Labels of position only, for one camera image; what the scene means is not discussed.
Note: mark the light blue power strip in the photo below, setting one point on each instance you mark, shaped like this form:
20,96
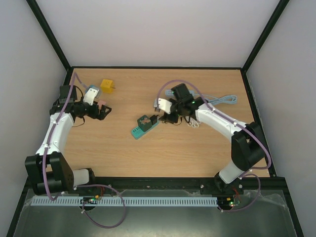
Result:
171,93

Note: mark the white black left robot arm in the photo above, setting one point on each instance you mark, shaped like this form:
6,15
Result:
48,170

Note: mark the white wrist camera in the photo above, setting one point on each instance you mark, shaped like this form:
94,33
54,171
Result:
162,105
89,97

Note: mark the dark green plug adapter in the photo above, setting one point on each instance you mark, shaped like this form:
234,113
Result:
144,123

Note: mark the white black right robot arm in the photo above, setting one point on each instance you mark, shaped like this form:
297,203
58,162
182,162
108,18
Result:
248,145

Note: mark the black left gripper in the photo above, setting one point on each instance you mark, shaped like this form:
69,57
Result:
101,115

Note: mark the pink charger plug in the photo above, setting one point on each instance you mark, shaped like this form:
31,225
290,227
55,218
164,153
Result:
101,103

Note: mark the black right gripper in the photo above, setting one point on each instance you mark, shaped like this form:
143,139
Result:
169,116

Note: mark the blue plug adapter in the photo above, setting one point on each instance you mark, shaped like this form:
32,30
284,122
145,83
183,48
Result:
93,87

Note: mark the black power adapter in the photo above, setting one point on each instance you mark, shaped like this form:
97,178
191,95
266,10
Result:
154,119

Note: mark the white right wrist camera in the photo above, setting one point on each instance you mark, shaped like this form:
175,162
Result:
162,105

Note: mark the yellow cube socket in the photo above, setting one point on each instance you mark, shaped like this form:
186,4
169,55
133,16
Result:
107,86

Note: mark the slotted grey cable duct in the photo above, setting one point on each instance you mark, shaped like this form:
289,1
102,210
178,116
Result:
128,201

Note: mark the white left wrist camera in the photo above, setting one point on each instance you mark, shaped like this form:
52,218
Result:
89,97

